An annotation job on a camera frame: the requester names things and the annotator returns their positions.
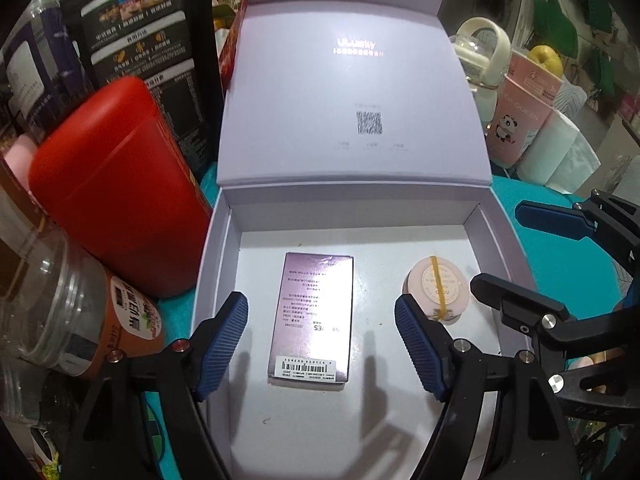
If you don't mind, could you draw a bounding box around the white toilet paper roll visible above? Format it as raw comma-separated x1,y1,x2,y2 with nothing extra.
515,110,583,191
565,132,601,193

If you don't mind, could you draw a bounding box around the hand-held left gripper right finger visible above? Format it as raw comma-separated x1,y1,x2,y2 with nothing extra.
394,294,576,480

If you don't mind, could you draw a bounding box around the red tin canister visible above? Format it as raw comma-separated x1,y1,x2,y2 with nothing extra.
28,76,213,298

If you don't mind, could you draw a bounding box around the green tote bag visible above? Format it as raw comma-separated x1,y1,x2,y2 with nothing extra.
575,0,613,33
597,50,616,101
532,0,578,58

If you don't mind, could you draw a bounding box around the pink soft object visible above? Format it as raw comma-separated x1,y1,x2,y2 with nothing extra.
0,135,41,196

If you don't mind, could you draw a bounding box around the red cardboard box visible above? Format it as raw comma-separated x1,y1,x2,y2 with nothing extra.
220,0,251,91

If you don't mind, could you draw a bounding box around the cream bottle with handle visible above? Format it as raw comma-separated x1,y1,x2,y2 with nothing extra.
448,16,511,131

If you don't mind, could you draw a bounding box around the pink panda cup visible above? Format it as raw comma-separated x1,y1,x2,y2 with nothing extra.
487,52,566,168

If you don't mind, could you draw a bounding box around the clear jar with brown label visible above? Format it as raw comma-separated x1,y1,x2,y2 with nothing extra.
0,230,166,381

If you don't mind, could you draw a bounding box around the clear jar with purple label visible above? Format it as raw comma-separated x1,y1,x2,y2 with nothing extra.
0,0,96,141

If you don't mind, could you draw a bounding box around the black snack bag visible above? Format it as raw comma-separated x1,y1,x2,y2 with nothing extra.
80,0,223,186

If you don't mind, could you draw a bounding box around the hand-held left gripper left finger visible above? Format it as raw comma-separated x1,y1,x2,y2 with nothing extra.
65,290,251,480

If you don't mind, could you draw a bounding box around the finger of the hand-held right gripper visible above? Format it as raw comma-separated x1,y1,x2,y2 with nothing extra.
515,189,640,257
470,273,640,361

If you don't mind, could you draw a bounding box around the lavender gift box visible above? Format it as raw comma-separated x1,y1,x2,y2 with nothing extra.
191,0,543,480

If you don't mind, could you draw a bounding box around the yellow round object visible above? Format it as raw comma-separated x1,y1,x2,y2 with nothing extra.
527,45,563,78

